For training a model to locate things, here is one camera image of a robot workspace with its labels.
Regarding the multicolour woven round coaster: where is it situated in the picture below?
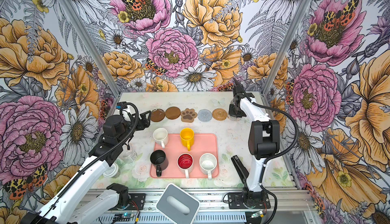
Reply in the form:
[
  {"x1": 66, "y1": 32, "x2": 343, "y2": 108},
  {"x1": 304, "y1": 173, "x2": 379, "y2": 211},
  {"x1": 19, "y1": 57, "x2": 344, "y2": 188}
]
[{"x1": 228, "y1": 115, "x2": 241, "y2": 121}]

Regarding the tan rattan round coaster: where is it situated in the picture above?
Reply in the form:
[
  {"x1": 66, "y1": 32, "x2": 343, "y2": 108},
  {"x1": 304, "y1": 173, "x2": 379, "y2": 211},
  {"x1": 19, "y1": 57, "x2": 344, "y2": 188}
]
[{"x1": 212, "y1": 108, "x2": 228, "y2": 121}]

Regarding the grey woven round coaster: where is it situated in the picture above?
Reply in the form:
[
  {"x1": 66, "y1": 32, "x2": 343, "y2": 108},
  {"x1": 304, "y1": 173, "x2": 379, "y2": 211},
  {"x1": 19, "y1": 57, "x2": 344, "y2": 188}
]
[{"x1": 197, "y1": 109, "x2": 213, "y2": 122}]

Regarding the glossy brown round coaster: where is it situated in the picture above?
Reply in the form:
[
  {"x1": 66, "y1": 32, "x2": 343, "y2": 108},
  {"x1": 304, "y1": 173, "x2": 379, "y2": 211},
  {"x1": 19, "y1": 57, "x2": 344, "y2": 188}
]
[{"x1": 151, "y1": 109, "x2": 165, "y2": 122}]

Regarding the brown paw print coaster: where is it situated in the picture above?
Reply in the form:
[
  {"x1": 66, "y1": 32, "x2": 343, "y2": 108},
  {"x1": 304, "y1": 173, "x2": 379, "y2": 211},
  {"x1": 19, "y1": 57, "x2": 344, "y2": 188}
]
[{"x1": 180, "y1": 108, "x2": 198, "y2": 123}]

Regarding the yellow mug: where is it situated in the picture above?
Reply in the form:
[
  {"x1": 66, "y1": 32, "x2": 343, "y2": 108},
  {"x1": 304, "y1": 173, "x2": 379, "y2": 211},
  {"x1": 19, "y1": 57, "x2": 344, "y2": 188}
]
[{"x1": 180, "y1": 128, "x2": 195, "y2": 151}]

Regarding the matte brown round coaster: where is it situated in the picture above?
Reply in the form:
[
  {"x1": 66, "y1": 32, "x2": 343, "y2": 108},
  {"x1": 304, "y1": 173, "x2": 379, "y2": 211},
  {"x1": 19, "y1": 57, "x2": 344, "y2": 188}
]
[{"x1": 165, "y1": 107, "x2": 181, "y2": 120}]

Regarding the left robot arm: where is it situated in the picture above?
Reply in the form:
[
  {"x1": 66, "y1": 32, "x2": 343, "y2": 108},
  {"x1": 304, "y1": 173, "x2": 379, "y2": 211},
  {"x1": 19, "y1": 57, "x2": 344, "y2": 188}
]
[{"x1": 21, "y1": 102, "x2": 151, "y2": 224}]

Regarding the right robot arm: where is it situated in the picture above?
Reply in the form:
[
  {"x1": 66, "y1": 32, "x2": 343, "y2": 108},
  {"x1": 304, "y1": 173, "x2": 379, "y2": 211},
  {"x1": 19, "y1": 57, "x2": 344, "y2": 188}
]
[{"x1": 228, "y1": 79, "x2": 280, "y2": 209}]

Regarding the clear glass jar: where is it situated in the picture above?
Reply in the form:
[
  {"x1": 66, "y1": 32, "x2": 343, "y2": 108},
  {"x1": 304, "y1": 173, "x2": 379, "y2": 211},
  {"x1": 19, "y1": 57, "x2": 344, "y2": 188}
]
[{"x1": 121, "y1": 145, "x2": 138, "y2": 163}]

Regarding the white lidded jar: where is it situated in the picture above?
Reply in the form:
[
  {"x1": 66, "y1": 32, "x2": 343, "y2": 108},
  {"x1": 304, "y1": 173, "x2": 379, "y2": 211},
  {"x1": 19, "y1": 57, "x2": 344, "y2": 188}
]
[{"x1": 103, "y1": 163, "x2": 120, "y2": 178}]

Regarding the pink plastic tray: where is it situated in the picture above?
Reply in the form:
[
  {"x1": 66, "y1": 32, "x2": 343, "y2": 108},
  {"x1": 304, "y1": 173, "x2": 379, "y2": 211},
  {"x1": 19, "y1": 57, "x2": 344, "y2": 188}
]
[{"x1": 153, "y1": 134, "x2": 219, "y2": 179}]

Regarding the black mug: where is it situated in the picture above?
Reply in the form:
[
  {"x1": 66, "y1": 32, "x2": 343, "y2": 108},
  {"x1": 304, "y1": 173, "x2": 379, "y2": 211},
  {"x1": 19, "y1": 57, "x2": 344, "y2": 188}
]
[{"x1": 150, "y1": 150, "x2": 169, "y2": 177}]

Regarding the black stapler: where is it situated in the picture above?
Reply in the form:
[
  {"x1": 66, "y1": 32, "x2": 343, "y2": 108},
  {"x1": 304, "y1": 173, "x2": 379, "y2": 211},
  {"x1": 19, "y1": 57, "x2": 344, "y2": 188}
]
[{"x1": 231, "y1": 155, "x2": 249, "y2": 185}]

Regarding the red inside white mug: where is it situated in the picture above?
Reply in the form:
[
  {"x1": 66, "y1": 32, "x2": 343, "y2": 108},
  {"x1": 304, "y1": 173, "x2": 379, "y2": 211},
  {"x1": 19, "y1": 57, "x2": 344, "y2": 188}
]
[{"x1": 177, "y1": 153, "x2": 194, "y2": 178}]

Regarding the green circuit board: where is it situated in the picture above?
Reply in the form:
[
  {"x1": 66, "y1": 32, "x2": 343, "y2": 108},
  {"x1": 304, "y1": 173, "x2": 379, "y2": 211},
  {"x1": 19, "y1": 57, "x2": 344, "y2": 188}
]
[{"x1": 112, "y1": 213, "x2": 137, "y2": 223}]

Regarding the grey tissue box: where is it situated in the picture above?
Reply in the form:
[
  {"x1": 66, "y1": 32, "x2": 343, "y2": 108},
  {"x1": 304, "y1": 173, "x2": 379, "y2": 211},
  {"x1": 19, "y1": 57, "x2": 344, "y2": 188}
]
[{"x1": 156, "y1": 183, "x2": 200, "y2": 224}]

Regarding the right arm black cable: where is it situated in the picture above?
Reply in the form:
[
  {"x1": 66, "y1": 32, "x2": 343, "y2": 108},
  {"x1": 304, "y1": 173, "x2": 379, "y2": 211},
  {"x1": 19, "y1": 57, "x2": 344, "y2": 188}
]
[{"x1": 251, "y1": 101, "x2": 300, "y2": 224}]

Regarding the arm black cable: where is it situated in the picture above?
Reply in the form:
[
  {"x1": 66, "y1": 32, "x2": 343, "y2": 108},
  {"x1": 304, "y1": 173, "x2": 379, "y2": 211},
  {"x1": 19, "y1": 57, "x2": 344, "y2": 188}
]
[
  {"x1": 39, "y1": 101, "x2": 140, "y2": 219},
  {"x1": 251, "y1": 101, "x2": 300, "y2": 224}
]

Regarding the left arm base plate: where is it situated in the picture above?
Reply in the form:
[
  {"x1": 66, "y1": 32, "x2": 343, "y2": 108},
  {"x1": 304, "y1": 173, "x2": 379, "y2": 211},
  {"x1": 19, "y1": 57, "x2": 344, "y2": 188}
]
[{"x1": 124, "y1": 193, "x2": 146, "y2": 211}]

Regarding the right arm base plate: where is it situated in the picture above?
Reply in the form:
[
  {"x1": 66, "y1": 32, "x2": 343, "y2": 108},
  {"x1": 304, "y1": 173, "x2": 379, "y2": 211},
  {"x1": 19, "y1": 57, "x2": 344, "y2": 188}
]
[{"x1": 226, "y1": 192, "x2": 271, "y2": 210}]

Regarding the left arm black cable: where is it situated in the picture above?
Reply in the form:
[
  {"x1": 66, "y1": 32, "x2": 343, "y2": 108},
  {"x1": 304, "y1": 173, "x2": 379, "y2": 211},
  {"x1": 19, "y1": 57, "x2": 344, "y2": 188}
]
[{"x1": 39, "y1": 101, "x2": 140, "y2": 219}]

